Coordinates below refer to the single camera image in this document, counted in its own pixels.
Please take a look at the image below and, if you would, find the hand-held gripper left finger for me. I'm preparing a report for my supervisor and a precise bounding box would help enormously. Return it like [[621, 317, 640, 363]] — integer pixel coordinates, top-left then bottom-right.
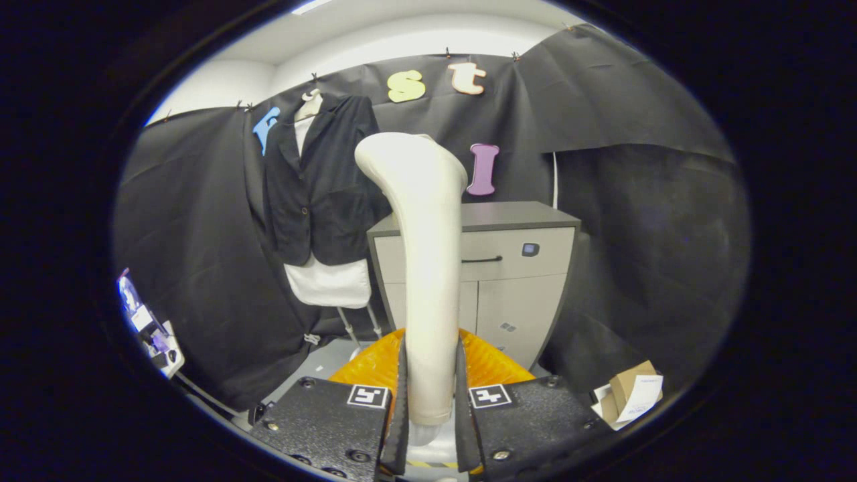
[[248, 328, 410, 482]]

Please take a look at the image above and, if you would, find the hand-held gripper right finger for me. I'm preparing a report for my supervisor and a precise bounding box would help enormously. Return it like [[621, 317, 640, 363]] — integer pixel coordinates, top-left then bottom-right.
[[455, 328, 601, 482]]

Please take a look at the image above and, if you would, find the white garment steamer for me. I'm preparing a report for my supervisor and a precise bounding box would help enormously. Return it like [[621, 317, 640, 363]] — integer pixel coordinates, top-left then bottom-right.
[[354, 132, 469, 448]]

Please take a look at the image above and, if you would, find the black suit jacket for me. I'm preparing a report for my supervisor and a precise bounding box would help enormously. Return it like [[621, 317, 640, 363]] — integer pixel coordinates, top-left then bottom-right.
[[261, 94, 392, 267]]

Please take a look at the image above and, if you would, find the dress form stand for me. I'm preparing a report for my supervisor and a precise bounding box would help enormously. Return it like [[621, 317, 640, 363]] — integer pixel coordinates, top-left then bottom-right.
[[335, 303, 384, 343]]

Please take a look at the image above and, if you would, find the grey cabinet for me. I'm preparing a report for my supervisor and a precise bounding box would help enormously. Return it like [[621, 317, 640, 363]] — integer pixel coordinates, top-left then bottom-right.
[[366, 201, 582, 370]]

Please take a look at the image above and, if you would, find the cardboard box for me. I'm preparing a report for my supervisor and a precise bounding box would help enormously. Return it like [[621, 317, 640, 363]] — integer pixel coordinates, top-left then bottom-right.
[[591, 360, 665, 431]]

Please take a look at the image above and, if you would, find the white dress form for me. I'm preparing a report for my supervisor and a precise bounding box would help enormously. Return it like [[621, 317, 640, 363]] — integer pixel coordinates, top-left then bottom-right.
[[284, 88, 373, 309]]

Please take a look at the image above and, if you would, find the white paper slip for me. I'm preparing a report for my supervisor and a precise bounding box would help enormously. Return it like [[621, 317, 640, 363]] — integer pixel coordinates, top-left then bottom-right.
[[615, 374, 664, 424]]

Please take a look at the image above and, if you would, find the black backdrop cloth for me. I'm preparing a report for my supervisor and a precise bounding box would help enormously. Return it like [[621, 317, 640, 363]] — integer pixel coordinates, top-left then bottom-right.
[[112, 23, 752, 412]]

